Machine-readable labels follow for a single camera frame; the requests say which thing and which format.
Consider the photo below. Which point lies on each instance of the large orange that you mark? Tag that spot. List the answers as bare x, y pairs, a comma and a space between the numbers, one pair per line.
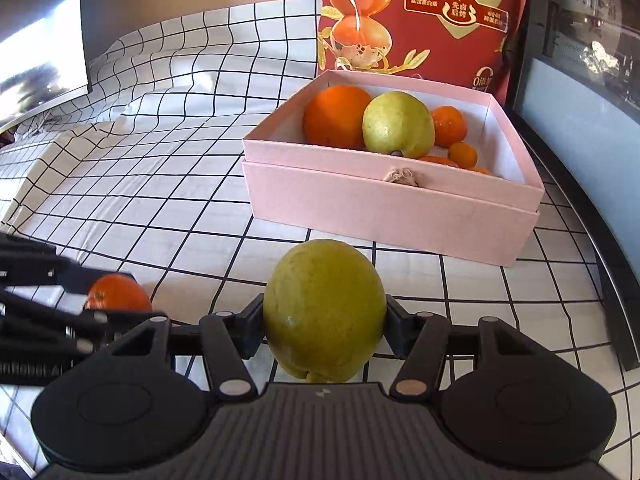
332, 117

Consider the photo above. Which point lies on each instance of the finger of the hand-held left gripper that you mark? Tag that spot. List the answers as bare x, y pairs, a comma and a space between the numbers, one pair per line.
55, 325
70, 275

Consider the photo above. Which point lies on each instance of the small green citrus fruit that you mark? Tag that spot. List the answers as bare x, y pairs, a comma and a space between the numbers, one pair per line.
325, 310

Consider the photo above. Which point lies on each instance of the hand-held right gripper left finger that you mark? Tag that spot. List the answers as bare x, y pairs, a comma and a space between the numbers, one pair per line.
251, 332

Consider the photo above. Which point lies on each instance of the black-checked white tablecloth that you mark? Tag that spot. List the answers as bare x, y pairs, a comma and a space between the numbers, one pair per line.
165, 200

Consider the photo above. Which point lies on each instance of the red snack bag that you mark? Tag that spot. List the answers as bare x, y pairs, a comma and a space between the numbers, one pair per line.
425, 35

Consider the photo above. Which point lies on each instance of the large green citrus fruit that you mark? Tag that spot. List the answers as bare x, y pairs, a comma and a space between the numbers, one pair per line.
397, 122

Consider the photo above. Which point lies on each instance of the small orange mandarin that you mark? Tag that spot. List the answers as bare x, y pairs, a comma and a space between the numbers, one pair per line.
463, 155

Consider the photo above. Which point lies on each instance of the pink cardboard box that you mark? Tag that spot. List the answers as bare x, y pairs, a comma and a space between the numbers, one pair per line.
375, 215

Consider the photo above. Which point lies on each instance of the dark monitor right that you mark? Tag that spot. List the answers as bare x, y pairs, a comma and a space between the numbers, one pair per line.
575, 100

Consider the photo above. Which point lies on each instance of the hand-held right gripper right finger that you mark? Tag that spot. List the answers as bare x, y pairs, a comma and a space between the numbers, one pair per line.
398, 331

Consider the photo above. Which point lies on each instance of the black monitor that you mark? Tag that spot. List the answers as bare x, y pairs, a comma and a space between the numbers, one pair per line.
45, 50

